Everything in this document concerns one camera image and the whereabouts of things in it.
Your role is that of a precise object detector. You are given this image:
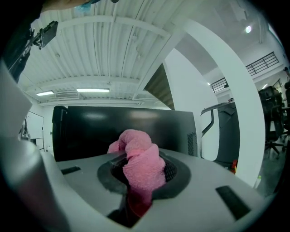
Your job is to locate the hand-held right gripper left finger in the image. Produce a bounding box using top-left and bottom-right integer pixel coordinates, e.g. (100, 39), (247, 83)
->
(40, 150), (134, 232)

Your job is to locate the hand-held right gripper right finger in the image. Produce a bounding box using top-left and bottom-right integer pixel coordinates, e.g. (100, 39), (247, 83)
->
(135, 148), (279, 232)

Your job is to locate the pink cloth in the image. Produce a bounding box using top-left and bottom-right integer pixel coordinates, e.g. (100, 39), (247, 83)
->
(106, 129), (166, 216)

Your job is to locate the black office chair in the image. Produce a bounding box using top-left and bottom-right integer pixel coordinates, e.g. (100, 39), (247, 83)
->
(258, 86), (290, 159)

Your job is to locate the black metal railing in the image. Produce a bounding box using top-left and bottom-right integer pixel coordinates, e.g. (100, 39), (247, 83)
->
(209, 77), (229, 93)
(246, 51), (280, 75)

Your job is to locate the wooden staircase underside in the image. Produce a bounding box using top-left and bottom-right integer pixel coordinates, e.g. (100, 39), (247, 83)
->
(144, 63), (175, 109)

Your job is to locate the white wall board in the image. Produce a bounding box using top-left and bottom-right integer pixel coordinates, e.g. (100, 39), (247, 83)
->
(24, 111), (45, 150)

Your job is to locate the black camera box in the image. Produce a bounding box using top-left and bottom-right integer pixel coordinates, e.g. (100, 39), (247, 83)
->
(29, 20), (59, 50)

